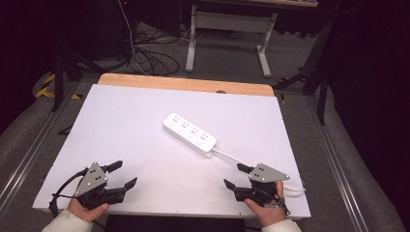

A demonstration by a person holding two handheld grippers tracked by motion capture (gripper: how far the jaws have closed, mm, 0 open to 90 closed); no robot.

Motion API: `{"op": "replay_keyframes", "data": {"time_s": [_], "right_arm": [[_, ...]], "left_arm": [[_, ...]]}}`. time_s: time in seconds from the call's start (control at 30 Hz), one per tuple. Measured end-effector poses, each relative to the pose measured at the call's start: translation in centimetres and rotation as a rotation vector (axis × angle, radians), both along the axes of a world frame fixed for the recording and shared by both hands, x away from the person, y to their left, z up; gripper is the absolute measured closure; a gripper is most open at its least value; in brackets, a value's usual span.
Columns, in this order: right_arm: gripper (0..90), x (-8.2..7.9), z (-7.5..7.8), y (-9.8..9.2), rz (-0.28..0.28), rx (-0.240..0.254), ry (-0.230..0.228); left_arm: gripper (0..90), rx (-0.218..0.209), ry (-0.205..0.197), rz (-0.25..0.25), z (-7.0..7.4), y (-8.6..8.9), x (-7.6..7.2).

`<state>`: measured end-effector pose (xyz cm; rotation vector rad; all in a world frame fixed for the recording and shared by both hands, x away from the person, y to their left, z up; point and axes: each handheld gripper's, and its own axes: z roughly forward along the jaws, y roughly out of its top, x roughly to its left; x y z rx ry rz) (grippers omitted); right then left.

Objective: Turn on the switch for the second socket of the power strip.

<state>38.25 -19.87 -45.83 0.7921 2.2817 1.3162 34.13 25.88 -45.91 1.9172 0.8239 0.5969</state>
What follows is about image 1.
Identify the white power strip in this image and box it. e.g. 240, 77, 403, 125
162, 112, 218, 160

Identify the black floor cables bundle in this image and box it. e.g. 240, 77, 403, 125
127, 30, 182, 77

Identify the black metal stand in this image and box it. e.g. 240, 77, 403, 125
47, 47, 107, 113
273, 18, 337, 126

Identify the white power strip cable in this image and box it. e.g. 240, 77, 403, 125
212, 147, 307, 193

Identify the thin white floor cable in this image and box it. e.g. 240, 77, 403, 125
117, 0, 146, 75

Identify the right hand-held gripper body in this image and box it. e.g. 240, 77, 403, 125
232, 162, 290, 207

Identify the white metal desk frame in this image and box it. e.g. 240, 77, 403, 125
185, 4, 278, 79

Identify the person's right hand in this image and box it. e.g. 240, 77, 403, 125
244, 181, 286, 227

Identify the white foam board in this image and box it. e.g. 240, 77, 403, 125
32, 84, 312, 220

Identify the person's left hand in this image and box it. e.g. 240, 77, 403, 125
67, 197, 110, 224

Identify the aluminium floor rail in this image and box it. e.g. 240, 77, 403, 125
0, 81, 80, 207
306, 96, 371, 232

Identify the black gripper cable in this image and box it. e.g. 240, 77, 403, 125
48, 167, 90, 218

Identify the yellow black floor tape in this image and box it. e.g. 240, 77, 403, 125
35, 72, 82, 101

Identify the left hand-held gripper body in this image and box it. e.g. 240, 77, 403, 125
74, 161, 128, 210

